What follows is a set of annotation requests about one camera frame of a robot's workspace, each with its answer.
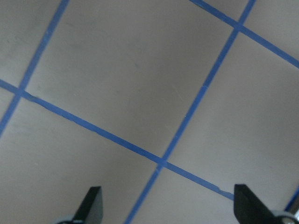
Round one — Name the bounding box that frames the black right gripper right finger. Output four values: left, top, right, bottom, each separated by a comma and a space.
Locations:
234, 184, 278, 224

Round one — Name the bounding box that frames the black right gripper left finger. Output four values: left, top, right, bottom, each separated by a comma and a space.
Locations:
71, 186, 103, 224

